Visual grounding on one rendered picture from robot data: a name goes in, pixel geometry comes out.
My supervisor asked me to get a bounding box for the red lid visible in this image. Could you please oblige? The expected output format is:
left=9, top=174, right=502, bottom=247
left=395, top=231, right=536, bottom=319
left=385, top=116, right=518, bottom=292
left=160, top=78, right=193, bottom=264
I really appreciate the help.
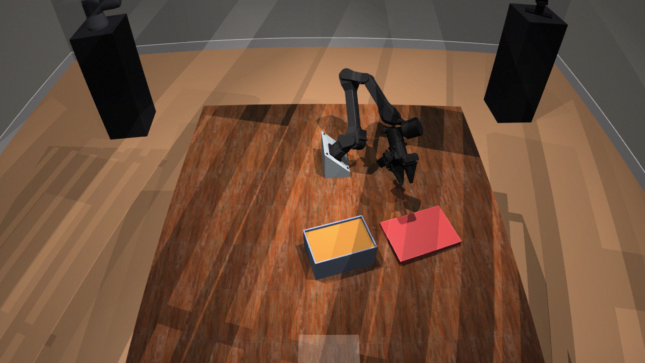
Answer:
left=379, top=206, right=462, bottom=264

